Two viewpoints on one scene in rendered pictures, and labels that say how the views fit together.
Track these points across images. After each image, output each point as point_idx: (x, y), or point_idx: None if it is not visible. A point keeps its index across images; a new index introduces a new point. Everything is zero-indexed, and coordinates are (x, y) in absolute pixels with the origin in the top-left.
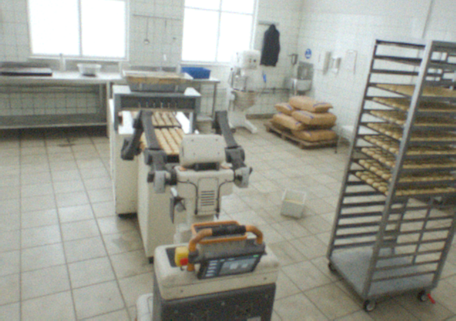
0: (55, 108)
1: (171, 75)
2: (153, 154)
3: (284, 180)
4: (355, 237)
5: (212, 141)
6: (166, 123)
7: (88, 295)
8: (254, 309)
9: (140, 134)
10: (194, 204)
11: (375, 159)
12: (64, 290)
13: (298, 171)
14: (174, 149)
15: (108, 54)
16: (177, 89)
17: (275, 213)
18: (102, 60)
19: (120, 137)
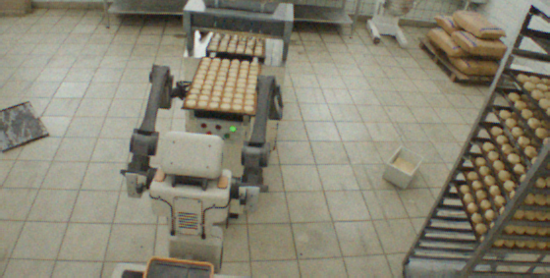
0: None
1: None
2: (137, 141)
3: (411, 126)
4: (445, 252)
5: (203, 146)
6: (247, 49)
7: (124, 236)
8: None
9: (163, 89)
10: (171, 224)
11: (484, 187)
12: (106, 223)
13: (434, 116)
14: (223, 102)
15: None
16: (263, 9)
17: (376, 175)
18: None
19: (190, 60)
